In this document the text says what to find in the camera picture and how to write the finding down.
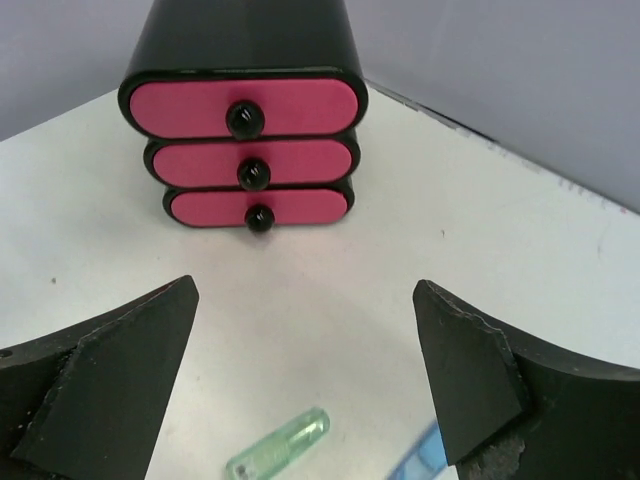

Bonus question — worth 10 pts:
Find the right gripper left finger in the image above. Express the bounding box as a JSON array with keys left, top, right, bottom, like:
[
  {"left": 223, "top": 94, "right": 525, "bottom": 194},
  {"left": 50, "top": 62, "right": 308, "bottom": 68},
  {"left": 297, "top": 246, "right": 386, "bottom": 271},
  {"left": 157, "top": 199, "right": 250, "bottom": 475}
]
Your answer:
[{"left": 1, "top": 275, "right": 199, "bottom": 479}]

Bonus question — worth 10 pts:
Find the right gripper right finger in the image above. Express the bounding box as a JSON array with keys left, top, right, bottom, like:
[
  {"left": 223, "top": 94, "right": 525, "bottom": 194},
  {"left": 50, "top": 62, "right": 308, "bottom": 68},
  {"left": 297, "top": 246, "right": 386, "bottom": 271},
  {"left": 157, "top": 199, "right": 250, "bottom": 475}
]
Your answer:
[{"left": 413, "top": 280, "right": 639, "bottom": 479}]

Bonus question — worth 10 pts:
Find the blue translucent highlighter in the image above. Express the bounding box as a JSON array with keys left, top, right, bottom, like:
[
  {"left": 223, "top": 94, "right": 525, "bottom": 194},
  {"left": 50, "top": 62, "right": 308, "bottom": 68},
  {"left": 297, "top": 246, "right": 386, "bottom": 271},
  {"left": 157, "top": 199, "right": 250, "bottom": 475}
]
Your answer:
[{"left": 387, "top": 421, "right": 448, "bottom": 480}]

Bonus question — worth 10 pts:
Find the green translucent highlighter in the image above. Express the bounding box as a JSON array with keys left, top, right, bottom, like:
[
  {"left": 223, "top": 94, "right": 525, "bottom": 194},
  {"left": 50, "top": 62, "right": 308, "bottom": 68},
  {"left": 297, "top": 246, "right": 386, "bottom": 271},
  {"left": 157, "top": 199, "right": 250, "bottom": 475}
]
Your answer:
[{"left": 225, "top": 407, "right": 331, "bottom": 480}]

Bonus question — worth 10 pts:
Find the black drawer cabinet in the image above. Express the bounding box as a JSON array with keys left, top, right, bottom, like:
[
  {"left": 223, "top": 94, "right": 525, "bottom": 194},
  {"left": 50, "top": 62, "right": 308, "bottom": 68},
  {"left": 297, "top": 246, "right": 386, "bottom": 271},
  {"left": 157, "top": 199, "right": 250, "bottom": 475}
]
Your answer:
[{"left": 117, "top": 0, "right": 369, "bottom": 220}]

